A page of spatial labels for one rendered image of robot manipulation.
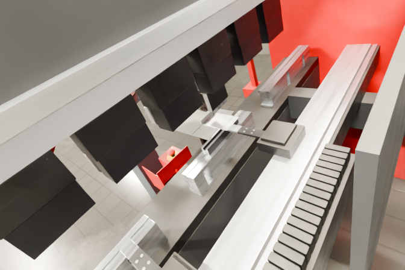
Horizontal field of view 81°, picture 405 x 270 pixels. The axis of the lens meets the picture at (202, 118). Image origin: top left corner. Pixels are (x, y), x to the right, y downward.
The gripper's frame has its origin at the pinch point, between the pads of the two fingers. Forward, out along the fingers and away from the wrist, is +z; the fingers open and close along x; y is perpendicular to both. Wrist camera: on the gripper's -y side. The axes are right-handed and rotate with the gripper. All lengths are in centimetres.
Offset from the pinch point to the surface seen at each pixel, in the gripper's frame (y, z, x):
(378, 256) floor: -20, 120, 26
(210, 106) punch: 13.6, 1.3, -6.4
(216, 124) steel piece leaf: 1.9, 7.5, -2.4
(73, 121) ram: 31, -15, -45
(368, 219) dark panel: 59, 26, -34
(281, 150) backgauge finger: 25.9, 25.9, -8.2
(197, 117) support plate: -7.6, -0.2, -0.4
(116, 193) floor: -173, -9, -26
